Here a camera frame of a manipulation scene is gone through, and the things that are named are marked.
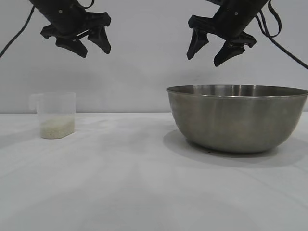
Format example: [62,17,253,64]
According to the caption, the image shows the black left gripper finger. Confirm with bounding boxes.
[87,25,112,55]
[55,38,88,58]

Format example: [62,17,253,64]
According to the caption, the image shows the thin black cable loop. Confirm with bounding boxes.
[79,0,95,9]

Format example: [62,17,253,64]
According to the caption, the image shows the translucent plastic measuring cup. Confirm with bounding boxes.
[29,92,77,140]

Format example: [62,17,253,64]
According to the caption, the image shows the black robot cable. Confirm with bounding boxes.
[0,4,36,59]
[255,0,308,69]

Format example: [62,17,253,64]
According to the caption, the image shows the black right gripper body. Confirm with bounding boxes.
[188,0,269,48]

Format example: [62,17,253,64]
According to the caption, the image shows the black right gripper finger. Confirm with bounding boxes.
[213,40,246,68]
[186,28,209,61]

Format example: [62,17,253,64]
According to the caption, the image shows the stainless steel bowl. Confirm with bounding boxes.
[165,84,308,154]

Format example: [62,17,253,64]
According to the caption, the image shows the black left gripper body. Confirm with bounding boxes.
[28,0,112,40]

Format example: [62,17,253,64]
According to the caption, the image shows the white rice grains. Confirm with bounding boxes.
[40,117,74,139]

